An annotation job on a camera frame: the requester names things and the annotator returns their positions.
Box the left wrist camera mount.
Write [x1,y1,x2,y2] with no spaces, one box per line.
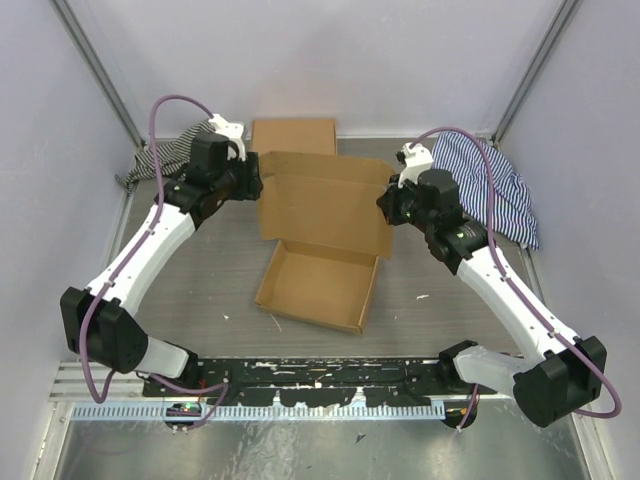
[208,114,246,161]

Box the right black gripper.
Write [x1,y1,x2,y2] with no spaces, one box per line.
[378,170,435,233]

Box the right aluminium corner post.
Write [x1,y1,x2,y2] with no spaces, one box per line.
[491,0,583,145]

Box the left aluminium corner post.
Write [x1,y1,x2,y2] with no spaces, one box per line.
[50,0,146,148]

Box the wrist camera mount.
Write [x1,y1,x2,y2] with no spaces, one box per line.
[396,142,434,188]
[208,114,246,161]

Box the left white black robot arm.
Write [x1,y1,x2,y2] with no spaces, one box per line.
[60,130,262,397]

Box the slotted cable duct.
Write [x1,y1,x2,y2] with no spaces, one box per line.
[71,401,446,422]

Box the folded cardboard box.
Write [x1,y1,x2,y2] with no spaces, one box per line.
[251,118,337,155]

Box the aluminium corner post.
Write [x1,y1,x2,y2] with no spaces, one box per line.
[50,0,146,148]
[491,0,583,145]

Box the aluminium front rail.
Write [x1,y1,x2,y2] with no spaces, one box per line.
[48,357,594,401]

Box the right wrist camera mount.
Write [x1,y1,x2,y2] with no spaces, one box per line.
[396,142,434,188]

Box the cardboard box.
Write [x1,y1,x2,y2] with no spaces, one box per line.
[255,151,394,334]
[251,118,337,155]

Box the blue white striped cloth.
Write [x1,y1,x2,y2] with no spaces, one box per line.
[432,132,539,249]

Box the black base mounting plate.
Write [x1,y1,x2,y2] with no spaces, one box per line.
[142,357,500,409]

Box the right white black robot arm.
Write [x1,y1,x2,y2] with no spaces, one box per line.
[376,169,607,427]

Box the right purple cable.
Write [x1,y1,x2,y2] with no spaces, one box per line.
[409,126,623,431]

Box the grey striped cloth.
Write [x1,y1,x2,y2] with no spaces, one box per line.
[115,120,215,193]

